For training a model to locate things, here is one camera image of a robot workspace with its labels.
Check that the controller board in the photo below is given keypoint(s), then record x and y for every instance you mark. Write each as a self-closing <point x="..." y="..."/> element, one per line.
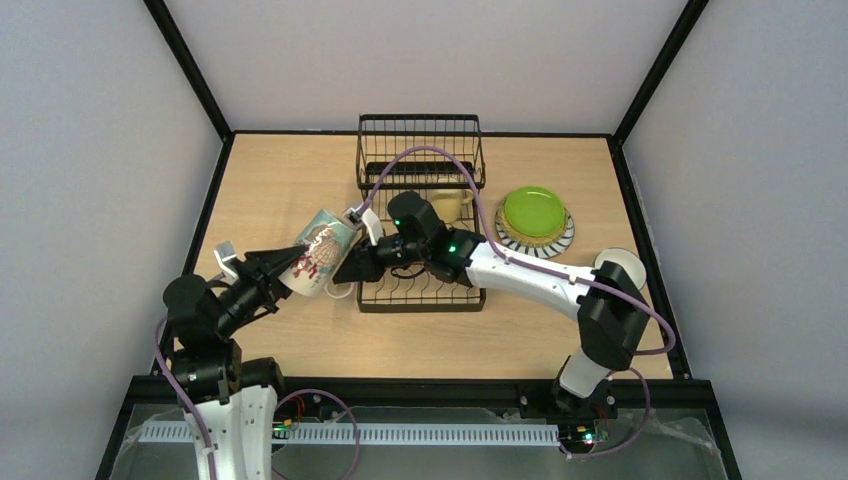
<point x="583" y="433"/>
<point x="283" y="430"/>

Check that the green plate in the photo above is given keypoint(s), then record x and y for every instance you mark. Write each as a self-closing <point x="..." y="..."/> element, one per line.
<point x="534" y="211"/>

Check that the cream ceramic mug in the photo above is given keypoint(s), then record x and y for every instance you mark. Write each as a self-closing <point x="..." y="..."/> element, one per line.
<point x="327" y="238"/>

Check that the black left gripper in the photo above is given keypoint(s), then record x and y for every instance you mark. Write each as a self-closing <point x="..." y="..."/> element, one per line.
<point x="257" y="282"/>

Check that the yellow handled mug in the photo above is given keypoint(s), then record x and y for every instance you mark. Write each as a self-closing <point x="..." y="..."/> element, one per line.
<point x="449" y="202"/>

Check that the white slotted cable duct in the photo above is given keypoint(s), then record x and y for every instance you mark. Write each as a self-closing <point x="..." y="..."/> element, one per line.
<point x="385" y="434"/>

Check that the right controller board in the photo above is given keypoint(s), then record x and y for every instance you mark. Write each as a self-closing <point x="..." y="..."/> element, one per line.
<point x="583" y="433"/>

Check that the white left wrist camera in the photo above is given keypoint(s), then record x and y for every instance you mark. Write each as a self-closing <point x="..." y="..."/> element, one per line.
<point x="225" y="255"/>

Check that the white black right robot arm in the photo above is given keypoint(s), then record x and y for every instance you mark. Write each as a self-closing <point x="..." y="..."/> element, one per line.
<point x="604" y="302"/>

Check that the left controller board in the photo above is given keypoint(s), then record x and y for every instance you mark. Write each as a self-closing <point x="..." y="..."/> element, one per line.
<point x="283" y="430"/>

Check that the black wire dish rack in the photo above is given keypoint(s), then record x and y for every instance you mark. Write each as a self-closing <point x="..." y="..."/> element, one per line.
<point x="380" y="138"/>

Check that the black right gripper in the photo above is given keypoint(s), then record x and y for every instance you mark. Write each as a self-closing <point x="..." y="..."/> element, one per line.
<point x="371" y="255"/>

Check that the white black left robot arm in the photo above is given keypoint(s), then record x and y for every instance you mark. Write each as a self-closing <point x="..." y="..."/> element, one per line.
<point x="228" y="403"/>

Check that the blue striped white plate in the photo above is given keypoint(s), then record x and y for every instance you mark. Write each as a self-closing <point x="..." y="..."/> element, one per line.
<point x="549" y="251"/>

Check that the white bowl dark rim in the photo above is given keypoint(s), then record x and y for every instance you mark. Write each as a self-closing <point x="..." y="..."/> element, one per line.
<point x="628" y="260"/>

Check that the black aluminium frame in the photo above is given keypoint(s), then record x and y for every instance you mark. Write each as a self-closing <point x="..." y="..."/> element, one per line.
<point x="681" y="391"/>

